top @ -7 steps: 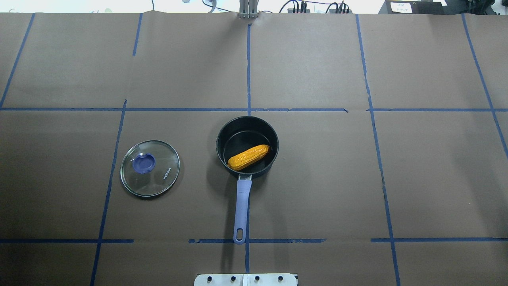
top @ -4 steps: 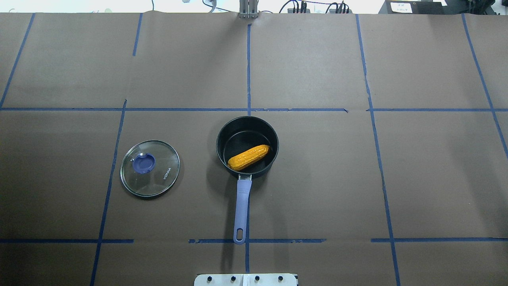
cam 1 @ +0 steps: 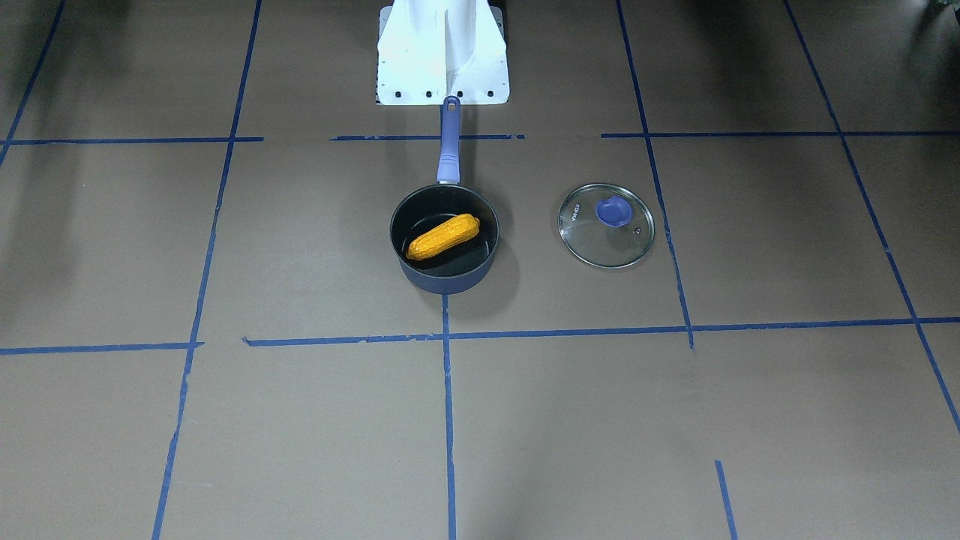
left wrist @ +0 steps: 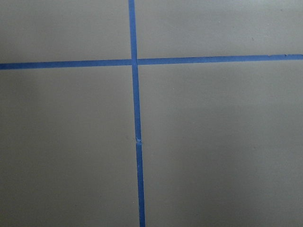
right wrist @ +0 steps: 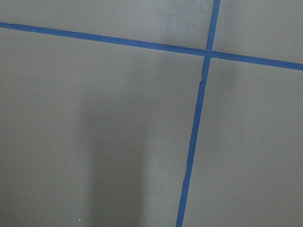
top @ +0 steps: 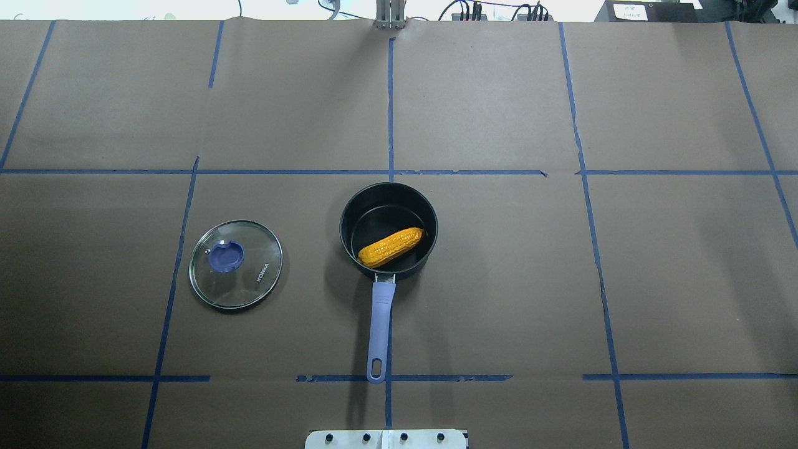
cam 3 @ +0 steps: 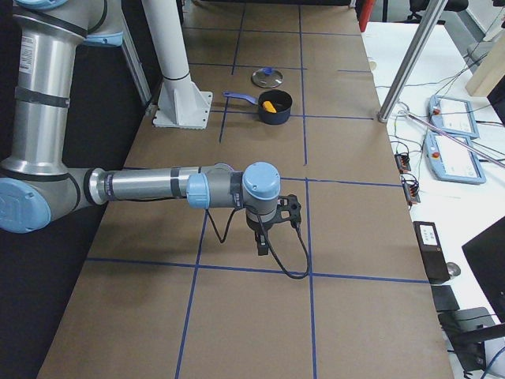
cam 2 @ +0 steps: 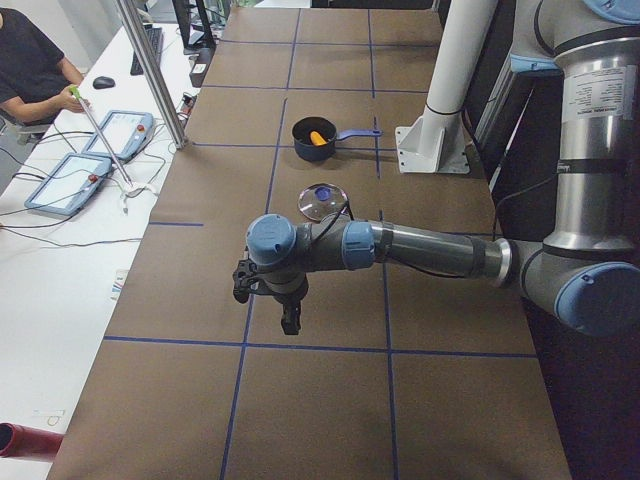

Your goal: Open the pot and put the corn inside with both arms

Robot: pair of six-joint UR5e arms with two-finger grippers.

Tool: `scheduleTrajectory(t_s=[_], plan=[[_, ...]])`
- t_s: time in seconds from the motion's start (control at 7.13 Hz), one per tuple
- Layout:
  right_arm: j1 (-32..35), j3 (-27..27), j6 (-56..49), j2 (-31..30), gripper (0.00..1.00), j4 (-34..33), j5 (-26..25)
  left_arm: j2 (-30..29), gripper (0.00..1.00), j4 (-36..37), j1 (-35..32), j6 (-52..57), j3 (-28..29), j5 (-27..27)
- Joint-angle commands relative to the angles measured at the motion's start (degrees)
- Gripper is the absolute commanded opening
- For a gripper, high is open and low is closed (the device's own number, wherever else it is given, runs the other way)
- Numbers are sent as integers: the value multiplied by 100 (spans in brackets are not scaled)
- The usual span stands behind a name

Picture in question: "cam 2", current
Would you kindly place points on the glass lid blue knob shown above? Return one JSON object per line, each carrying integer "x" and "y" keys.
{"x": 320, "y": 200}

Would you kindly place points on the far blue teach pendant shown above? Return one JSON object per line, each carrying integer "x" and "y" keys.
{"x": 127, "y": 132}

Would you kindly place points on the white pedestal column base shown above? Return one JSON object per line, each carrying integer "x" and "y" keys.
{"x": 435, "y": 142}

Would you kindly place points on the dark blue saucepan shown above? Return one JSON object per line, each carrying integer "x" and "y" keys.
{"x": 306, "y": 151}

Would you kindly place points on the thin metal rod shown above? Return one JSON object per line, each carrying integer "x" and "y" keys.
{"x": 131, "y": 187}

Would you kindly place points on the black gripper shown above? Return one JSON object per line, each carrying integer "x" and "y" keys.
{"x": 289, "y": 297}

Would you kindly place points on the black computer mouse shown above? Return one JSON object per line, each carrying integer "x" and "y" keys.
{"x": 103, "y": 82}

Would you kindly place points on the aluminium frame post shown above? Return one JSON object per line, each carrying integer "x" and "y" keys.
{"x": 152, "y": 72}

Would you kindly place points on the near blue teach pendant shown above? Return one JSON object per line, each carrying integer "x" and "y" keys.
{"x": 70, "y": 185}

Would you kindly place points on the red cylinder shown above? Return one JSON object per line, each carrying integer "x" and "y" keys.
{"x": 27, "y": 443}

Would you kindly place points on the yellow corn cob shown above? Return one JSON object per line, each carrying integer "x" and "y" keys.
{"x": 317, "y": 138}

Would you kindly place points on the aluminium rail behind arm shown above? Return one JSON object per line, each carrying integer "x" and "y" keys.
{"x": 497, "y": 99}

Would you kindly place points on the blue teach pendant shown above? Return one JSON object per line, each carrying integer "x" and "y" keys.
{"x": 127, "y": 132}
{"x": 70, "y": 185}

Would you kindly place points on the seated person black shirt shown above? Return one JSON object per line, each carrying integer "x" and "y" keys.
{"x": 36, "y": 76}

